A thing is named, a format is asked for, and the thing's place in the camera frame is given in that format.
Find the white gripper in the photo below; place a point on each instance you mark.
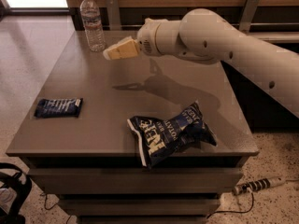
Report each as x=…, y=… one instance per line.
x=147, y=38

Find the white power strip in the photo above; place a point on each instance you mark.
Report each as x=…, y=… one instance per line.
x=265, y=183

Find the horizontal metal rail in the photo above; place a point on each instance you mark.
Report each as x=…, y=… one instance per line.
x=236, y=25

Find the right metal rail bracket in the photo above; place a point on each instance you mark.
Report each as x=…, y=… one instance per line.
x=247, y=15

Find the black bag with straps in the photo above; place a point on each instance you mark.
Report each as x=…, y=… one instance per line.
x=13, y=192

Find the clear plastic water bottle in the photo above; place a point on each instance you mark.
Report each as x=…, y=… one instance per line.
x=92, y=23

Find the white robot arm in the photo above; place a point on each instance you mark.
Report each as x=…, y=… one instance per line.
x=205, y=37

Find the grey drawer cabinet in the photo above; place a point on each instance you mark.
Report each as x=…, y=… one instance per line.
x=92, y=162

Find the large blue chip bag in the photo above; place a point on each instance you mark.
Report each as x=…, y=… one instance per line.
x=160, y=138

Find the small blue snack packet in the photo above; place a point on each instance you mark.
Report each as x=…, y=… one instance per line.
x=58, y=108

